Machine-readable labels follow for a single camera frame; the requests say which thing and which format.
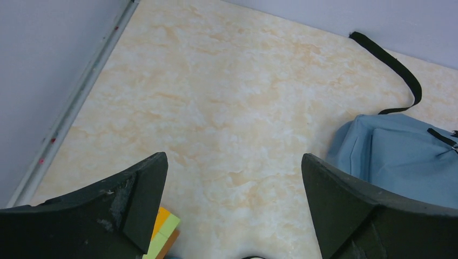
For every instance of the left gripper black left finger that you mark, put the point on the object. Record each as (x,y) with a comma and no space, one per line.
(111,218)

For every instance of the colourful wooden block puzzle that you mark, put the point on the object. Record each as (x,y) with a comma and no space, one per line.
(164,235)

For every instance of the blue grey student backpack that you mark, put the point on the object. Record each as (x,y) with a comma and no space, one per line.
(400,154)

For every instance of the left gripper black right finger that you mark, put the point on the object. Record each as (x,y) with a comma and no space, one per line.
(355,219)

